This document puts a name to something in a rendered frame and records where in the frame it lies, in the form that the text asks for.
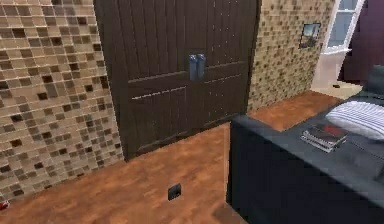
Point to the dark brown double door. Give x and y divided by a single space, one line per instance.
156 76

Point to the small black square object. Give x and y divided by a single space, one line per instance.
174 192

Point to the dark grey bed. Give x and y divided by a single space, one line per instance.
300 173

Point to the red and black book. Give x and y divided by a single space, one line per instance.
325 136

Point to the white striped pillow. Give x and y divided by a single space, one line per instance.
360 117

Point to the white framed window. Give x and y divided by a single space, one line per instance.
343 25

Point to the dark maroon curtain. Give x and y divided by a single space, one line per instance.
365 43

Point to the dark grey pillow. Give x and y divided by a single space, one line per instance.
376 80

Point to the small red object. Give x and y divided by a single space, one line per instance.
3 205

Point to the small framed wall picture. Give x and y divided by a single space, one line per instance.
310 34

